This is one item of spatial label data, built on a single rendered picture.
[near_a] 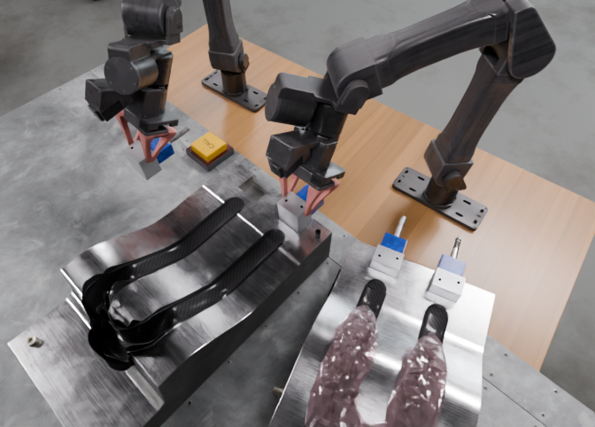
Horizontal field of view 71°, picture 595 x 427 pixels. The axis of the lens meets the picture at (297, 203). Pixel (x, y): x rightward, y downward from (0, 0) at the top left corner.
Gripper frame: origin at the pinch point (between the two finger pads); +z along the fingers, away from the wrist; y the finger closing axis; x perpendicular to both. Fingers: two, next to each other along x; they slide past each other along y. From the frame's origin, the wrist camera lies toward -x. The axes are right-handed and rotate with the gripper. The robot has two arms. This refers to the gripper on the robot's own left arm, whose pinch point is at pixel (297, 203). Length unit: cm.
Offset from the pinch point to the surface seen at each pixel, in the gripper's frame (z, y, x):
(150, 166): 5.1, -26.8, -11.5
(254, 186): 5.1, -13.0, 3.7
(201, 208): 8.4, -15.0, -7.8
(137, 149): 2.5, -29.6, -12.7
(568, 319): 48, 63, 115
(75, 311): 23.2, -16.1, -30.7
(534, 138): 7, 13, 188
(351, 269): 7.2, 13.1, 3.4
